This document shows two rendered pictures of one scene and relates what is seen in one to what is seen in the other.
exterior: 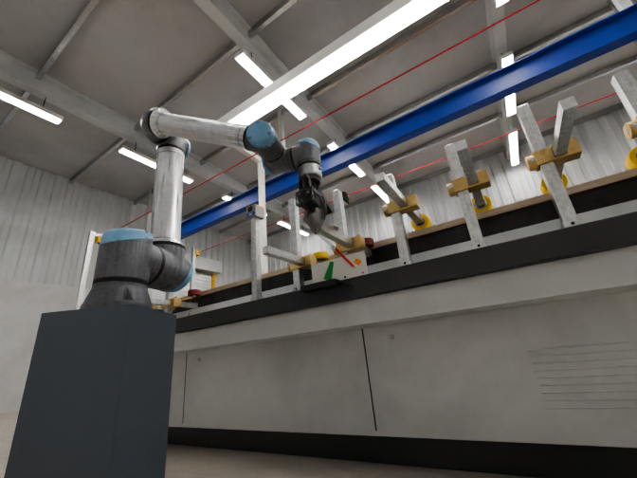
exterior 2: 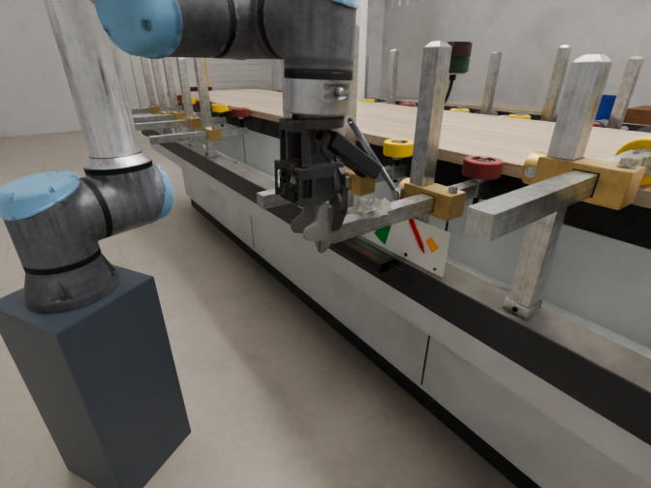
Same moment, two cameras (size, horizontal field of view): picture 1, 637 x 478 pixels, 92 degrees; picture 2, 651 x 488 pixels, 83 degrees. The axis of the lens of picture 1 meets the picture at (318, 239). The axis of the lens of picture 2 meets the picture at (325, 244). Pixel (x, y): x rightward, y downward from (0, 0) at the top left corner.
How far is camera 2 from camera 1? 0.85 m
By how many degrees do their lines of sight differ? 52
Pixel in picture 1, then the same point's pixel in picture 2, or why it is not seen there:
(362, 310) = (421, 312)
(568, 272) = not seen: outside the picture
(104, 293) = (35, 292)
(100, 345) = (50, 362)
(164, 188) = (68, 51)
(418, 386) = (485, 390)
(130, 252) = (40, 235)
